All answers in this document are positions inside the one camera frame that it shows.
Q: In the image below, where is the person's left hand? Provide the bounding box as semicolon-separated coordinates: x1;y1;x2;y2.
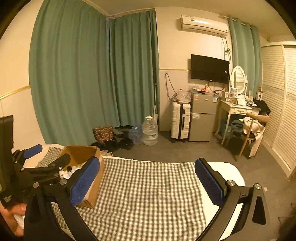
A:
1;203;27;237

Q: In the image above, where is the brown cardboard box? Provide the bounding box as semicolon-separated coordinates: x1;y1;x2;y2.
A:
59;146;105;208

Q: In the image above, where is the floral patterned bag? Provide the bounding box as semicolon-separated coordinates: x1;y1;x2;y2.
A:
93;126;113;144

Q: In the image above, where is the white fluffy blanket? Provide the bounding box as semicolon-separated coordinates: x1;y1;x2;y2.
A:
200;162;245;240

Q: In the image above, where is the green checkered cloth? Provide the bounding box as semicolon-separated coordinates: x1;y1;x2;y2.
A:
36;146;207;241

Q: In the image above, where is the blue crushed water bottle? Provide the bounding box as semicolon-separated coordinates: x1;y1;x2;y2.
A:
128;125;143;145

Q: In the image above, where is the large clear water jug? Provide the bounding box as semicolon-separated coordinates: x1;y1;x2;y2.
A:
142;115;158;146

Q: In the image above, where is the large green curtain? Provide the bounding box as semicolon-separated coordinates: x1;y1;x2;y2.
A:
29;1;159;146

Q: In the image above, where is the wooden chair with clothes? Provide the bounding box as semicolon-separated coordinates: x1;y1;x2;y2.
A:
226;113;270;162

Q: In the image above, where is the white dressing table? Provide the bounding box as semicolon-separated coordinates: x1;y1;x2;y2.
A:
215;99;260;145

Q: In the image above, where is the white hard suitcase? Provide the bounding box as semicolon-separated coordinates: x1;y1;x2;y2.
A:
171;101;191;143

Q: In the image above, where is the silver mini fridge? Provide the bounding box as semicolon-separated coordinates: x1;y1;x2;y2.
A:
189;89;217;142

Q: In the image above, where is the white oval vanity mirror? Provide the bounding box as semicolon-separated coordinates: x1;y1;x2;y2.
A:
229;65;247;96

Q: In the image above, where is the white louvered wardrobe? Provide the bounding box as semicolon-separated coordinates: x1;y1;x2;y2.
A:
261;41;295;179

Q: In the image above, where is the green window curtain right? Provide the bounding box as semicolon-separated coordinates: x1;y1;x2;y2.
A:
228;17;262;97

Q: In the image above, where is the black wall television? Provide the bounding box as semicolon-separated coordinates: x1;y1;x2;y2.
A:
191;54;229;84

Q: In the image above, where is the white wall air conditioner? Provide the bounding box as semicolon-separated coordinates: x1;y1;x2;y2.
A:
180;15;228;37

